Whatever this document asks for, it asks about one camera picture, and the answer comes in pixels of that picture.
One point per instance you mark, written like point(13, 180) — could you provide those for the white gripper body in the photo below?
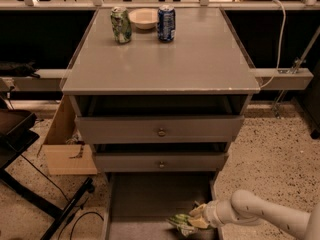
point(211, 214)

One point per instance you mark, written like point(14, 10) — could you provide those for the grey bottom drawer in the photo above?
point(140, 204)

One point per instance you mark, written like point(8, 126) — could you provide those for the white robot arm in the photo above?
point(245, 208)

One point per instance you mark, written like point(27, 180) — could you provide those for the grey drawer cabinet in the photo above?
point(203, 59)

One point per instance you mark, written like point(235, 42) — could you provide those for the grey drawer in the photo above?
point(115, 119)
point(160, 157)
point(140, 204)

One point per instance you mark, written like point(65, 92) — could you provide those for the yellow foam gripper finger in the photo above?
point(197, 211)
point(198, 222)

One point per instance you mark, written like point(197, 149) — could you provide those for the green jalapeno chip bag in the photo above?
point(182, 224)

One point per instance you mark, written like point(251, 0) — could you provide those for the grey middle drawer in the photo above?
point(160, 157)

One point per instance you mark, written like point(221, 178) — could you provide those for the blue soda can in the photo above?
point(166, 24)

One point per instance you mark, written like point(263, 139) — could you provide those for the white ceramic bowl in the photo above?
point(144, 18)

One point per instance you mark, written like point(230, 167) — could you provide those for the green soda can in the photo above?
point(121, 24)

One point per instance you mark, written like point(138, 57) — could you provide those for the grey top drawer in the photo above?
point(115, 119)

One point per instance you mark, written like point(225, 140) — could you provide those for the open cardboard box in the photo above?
point(65, 152)

